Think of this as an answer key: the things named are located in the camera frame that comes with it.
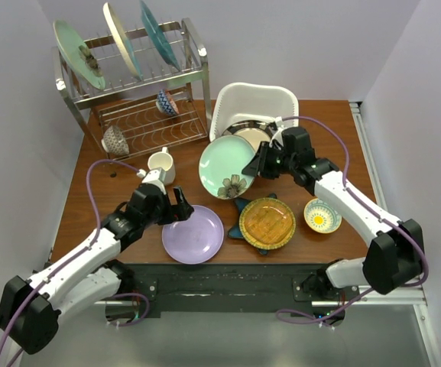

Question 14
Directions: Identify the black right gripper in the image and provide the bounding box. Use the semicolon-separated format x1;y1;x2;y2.
243;141;297;180

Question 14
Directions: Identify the black striped rim plate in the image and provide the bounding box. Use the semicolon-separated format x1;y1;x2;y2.
222;120;275;151

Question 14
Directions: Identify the mint green flower plate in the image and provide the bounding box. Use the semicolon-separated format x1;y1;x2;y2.
199;135;255;200

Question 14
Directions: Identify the lavender purple plate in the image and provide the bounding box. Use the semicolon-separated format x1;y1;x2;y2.
162;205;225;265

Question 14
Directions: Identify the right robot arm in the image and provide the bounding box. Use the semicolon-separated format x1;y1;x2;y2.
242;126;429;300

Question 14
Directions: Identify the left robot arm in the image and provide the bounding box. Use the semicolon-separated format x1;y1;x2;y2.
0;183;194;355

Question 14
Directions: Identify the white plastic bin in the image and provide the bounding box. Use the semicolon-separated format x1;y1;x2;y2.
209;82;300;141

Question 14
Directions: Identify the white ceramic mug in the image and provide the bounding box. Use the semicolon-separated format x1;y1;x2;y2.
148;147;176;185

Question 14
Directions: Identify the dark teal star plate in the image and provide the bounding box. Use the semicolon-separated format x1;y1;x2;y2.
227;193;277;256

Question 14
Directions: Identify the yellow woven pattern plate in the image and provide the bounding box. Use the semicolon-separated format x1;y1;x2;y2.
238;197;296;251

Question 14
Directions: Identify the small bowl yellow sun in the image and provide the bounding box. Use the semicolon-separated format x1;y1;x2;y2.
303;198;342;234

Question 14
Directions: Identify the grey patterned bowl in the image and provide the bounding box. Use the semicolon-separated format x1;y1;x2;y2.
101;125;129;157

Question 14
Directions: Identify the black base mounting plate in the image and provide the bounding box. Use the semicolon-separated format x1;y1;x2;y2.
102;264;359;323

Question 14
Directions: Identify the stainless steel dish rack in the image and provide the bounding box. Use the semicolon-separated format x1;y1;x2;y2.
52;18;212;162

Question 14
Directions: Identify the blue zigzag pattern bowl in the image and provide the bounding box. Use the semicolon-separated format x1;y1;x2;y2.
156;89;179;117

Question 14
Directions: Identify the cream teal plate in rack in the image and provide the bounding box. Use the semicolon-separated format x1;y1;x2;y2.
102;2;143;81

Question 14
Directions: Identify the pale green plate in rack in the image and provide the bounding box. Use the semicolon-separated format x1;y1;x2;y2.
53;20;105;90

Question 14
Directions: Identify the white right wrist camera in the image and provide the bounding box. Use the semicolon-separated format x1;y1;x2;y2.
269;116;286;146

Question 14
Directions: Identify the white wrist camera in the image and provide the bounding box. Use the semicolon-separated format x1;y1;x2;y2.
136;168;167;194
269;116;286;146

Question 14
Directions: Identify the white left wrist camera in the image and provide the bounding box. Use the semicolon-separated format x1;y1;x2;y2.
136;168;167;194

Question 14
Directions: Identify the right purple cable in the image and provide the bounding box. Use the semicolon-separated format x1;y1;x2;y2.
275;115;430;324

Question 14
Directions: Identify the purple cable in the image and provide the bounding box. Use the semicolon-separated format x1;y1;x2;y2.
0;159;151;367
275;115;430;324

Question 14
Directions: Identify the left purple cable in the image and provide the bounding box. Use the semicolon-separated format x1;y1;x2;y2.
0;159;151;367

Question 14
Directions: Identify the aluminium frame rail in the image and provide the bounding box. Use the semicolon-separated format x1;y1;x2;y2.
349;102;441;366

